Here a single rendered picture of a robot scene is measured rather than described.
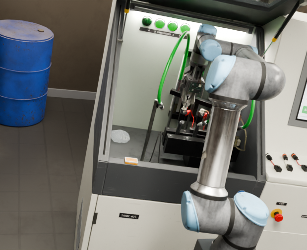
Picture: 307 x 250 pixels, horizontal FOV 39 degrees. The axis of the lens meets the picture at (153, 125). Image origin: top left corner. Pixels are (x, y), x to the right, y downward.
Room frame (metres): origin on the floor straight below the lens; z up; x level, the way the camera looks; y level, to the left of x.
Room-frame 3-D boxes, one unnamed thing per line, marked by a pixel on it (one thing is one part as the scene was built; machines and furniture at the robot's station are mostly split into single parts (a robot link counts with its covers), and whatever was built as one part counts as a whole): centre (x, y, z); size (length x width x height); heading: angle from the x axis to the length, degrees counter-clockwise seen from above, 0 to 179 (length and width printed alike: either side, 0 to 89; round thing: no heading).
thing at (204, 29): (1.72, -0.12, 1.43); 0.09 x 0.08 x 0.11; 9
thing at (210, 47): (1.63, -0.15, 1.42); 0.11 x 0.11 x 0.08; 9
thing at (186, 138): (1.77, -0.23, 0.91); 0.34 x 0.10 x 0.15; 102
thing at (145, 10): (2.01, -0.06, 1.43); 0.54 x 0.03 x 0.02; 102
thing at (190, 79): (1.72, -0.12, 1.27); 0.09 x 0.08 x 0.12; 12
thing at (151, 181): (1.51, -0.16, 0.87); 0.62 x 0.04 x 0.16; 102
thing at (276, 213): (1.57, -0.61, 0.80); 0.05 x 0.04 x 0.05; 102
